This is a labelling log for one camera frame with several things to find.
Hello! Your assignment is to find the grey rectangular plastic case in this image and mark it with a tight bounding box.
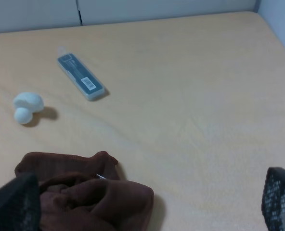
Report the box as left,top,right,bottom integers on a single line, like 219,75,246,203
57,47,106,101

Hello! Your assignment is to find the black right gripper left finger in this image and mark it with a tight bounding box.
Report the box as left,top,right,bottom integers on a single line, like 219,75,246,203
0,173,41,231

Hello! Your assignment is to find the brown cloth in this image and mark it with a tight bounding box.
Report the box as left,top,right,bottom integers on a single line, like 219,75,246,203
14,151,154,231

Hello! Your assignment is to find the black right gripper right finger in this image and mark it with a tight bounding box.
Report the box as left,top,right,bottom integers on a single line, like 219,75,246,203
261,167,285,231

